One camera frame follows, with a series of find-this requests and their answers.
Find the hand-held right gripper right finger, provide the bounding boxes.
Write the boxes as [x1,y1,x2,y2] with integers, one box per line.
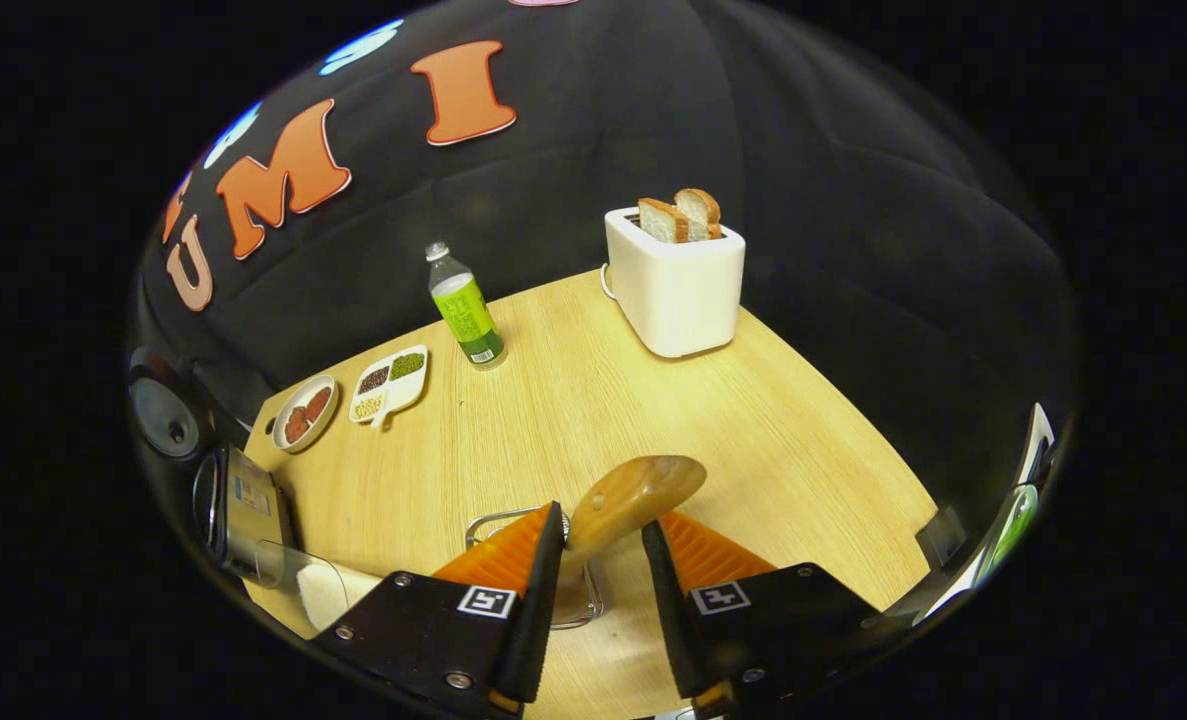
[641,512,894,719]

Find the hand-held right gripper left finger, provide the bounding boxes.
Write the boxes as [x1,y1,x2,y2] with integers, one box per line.
[313,500,566,719]

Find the metal wire chopstick holder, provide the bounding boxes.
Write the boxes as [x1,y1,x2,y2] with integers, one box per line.
[465,507,606,631]

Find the wooden spoon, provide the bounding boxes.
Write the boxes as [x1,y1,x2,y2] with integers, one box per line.
[565,455,708,591]

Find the white rice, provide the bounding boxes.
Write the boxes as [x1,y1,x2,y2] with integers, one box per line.
[296,562,379,631]

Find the clear rice bowl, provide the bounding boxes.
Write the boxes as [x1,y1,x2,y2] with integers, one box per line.
[253,540,384,633]

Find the white divided bean dish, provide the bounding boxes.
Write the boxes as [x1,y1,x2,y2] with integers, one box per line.
[349,345,430,429]

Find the round white plate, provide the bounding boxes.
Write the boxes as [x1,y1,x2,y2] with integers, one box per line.
[271,373,339,454]

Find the white toaster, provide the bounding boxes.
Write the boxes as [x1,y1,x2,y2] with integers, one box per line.
[603,207,747,359]

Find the green label plastic bottle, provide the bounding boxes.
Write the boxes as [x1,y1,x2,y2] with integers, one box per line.
[426,241,508,372]

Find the bread slice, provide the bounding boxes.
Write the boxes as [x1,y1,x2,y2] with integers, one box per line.
[674,188,723,241]
[638,198,691,244]

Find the black backdrop cloth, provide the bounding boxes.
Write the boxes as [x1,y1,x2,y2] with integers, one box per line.
[128,0,1079,501]

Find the grey metal table bracket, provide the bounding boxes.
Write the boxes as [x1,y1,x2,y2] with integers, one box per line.
[916,505,969,569]

